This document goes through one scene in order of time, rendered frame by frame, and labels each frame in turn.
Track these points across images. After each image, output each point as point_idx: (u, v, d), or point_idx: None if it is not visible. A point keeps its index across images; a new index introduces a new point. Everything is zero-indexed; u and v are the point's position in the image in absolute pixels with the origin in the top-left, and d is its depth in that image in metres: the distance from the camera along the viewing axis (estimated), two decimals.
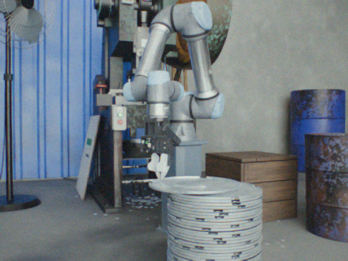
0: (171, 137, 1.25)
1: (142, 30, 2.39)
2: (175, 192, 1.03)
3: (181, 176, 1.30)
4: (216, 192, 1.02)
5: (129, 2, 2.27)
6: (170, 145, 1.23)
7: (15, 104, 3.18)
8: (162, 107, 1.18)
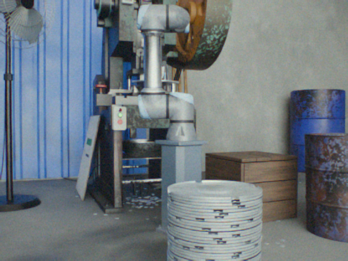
0: None
1: None
2: None
3: (169, 80, 2.12)
4: None
5: (129, 2, 2.27)
6: None
7: (15, 104, 3.18)
8: None
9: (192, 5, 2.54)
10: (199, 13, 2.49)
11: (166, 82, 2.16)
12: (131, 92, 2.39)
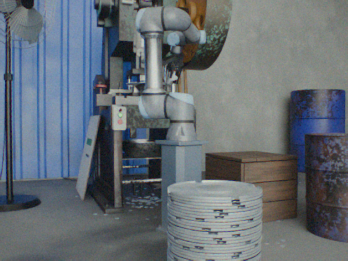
0: None
1: None
2: (130, 86, 2.45)
3: (169, 84, 2.40)
4: (126, 84, 2.33)
5: (129, 2, 2.27)
6: (167, 64, 2.30)
7: (15, 104, 3.18)
8: None
9: (192, 10, 2.53)
10: (197, 23, 2.53)
11: None
12: (131, 92, 2.39)
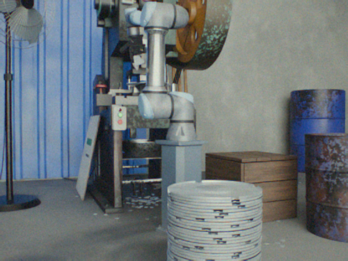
0: None
1: (142, 30, 2.39)
2: (135, 82, 2.25)
3: None
4: None
5: (129, 2, 2.27)
6: None
7: (15, 104, 3.18)
8: None
9: None
10: None
11: None
12: (131, 92, 2.39)
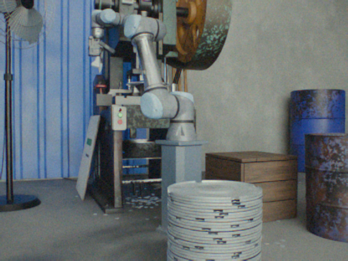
0: (105, 48, 2.14)
1: None
2: (169, 85, 2.40)
3: (132, 82, 2.26)
4: None
5: (129, 2, 2.27)
6: (103, 51, 2.13)
7: (15, 104, 3.18)
8: (95, 30, 2.10)
9: (191, 2, 2.56)
10: (199, 3, 2.49)
11: (138, 84, 2.29)
12: (131, 92, 2.39)
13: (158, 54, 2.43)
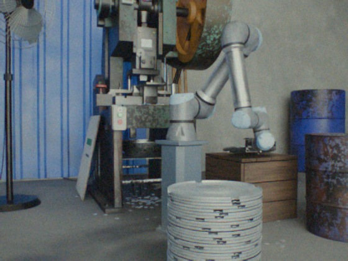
0: None
1: (142, 30, 2.39)
2: None
3: (222, 148, 2.05)
4: (273, 150, 2.04)
5: (129, 2, 2.27)
6: None
7: (15, 104, 3.18)
8: (256, 150, 1.68)
9: (187, 3, 2.62)
10: None
11: (230, 150, 2.04)
12: (131, 92, 2.39)
13: (158, 54, 2.43)
